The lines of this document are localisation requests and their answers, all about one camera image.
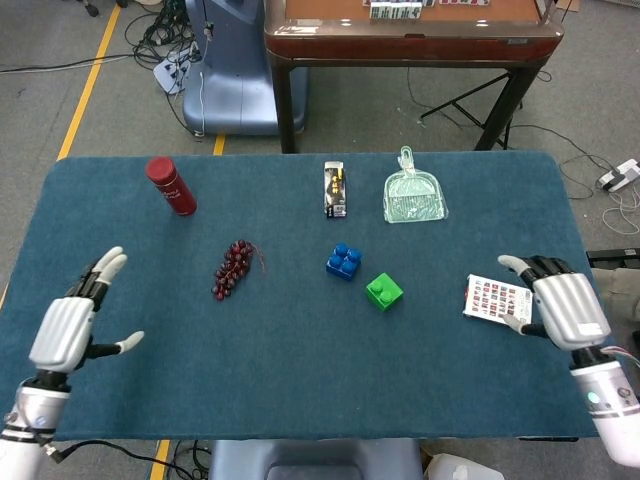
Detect mahjong tile row bamboo faces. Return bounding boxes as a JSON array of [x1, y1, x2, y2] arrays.
[[368, 2, 424, 22]]

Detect white power strip grey adapter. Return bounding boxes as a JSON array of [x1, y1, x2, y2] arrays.
[[596, 158, 640, 193]]

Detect blue grey robot torso base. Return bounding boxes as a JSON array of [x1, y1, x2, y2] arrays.
[[207, 438, 424, 480]]

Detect brown mahjong table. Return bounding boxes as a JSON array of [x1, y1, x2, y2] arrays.
[[263, 0, 566, 154]]

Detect blue carpet table cover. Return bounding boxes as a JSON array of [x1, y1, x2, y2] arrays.
[[0, 152, 639, 444]]

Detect blue toy brick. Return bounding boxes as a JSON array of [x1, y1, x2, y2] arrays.
[[325, 242, 364, 283]]

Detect white power strip with plugs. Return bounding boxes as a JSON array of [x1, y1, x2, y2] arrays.
[[152, 47, 199, 94]]

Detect printed colour card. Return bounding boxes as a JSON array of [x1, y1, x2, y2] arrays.
[[462, 273, 535, 329]]

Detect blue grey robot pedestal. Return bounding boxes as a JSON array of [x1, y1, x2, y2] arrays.
[[182, 0, 310, 137]]

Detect clear plastic dustpan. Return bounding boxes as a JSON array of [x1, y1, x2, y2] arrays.
[[383, 145, 450, 225]]

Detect black floor cable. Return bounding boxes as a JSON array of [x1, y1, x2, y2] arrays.
[[0, 53, 134, 75]]

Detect white plastic container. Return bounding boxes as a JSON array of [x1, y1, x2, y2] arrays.
[[424, 452, 506, 480]]

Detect black flat bar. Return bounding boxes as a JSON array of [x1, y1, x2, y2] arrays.
[[585, 248, 640, 269]]

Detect green toy brick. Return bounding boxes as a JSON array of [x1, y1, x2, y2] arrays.
[[365, 272, 405, 313]]

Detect bunch of purple grapes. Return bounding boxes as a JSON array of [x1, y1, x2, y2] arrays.
[[211, 239, 267, 302]]

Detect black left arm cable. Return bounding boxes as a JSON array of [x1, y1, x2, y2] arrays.
[[47, 438, 169, 474]]

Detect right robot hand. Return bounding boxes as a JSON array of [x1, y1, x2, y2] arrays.
[[497, 253, 612, 351]]

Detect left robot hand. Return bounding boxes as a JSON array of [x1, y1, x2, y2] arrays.
[[28, 245, 145, 375]]

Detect small black white carton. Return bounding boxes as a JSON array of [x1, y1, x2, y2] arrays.
[[322, 160, 350, 220]]

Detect red thermos bottle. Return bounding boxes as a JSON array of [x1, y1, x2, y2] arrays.
[[144, 156, 198, 217]]

